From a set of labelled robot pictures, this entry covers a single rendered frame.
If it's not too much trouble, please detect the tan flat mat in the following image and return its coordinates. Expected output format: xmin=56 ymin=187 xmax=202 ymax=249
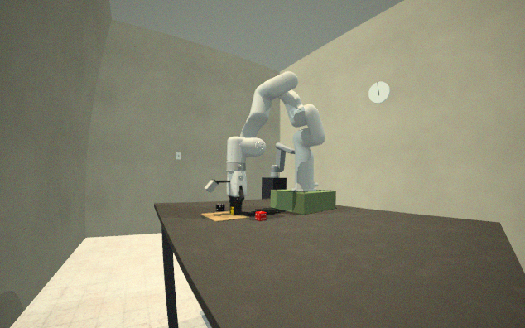
xmin=202 ymin=211 xmax=249 ymax=222

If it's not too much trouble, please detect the red die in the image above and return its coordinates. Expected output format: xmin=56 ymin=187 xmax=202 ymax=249
xmin=255 ymin=211 xmax=267 ymax=221

